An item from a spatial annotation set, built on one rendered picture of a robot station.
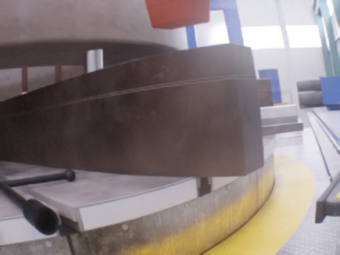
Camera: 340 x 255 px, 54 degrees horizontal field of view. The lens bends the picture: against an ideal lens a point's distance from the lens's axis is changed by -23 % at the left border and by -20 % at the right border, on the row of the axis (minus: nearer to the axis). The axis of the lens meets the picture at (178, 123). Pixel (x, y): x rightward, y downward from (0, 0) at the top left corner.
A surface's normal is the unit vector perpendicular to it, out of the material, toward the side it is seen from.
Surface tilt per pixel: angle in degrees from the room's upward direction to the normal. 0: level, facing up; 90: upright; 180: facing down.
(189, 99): 90
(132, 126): 90
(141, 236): 90
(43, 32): 90
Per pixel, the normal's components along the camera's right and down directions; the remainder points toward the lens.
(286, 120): -0.24, 0.07
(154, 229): 0.75, -0.05
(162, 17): -0.55, 0.22
